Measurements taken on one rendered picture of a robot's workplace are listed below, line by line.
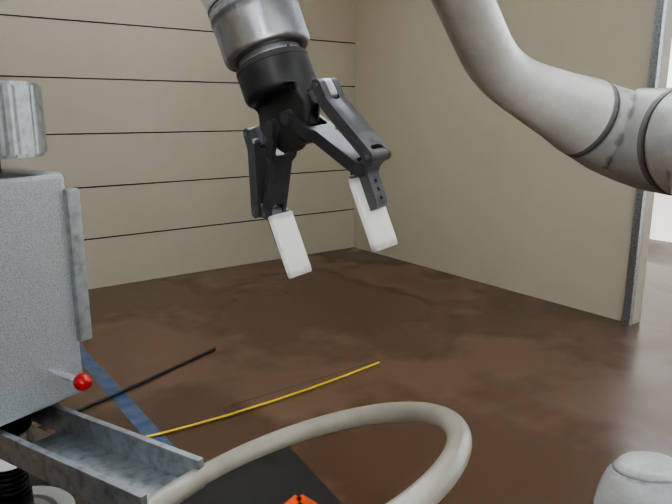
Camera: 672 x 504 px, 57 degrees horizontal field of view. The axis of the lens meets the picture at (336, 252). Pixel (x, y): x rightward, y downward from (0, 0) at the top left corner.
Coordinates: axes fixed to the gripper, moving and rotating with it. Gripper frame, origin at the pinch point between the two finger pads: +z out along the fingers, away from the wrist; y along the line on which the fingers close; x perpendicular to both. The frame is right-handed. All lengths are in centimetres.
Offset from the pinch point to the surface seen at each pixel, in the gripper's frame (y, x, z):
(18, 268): 65, 12, -14
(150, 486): 51, 8, 25
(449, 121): 339, -492, -88
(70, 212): 64, 1, -22
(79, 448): 69, 11, 18
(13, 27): 487, -154, -270
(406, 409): 20.3, -20.4, 25.2
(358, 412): 30.1, -19.4, 25.1
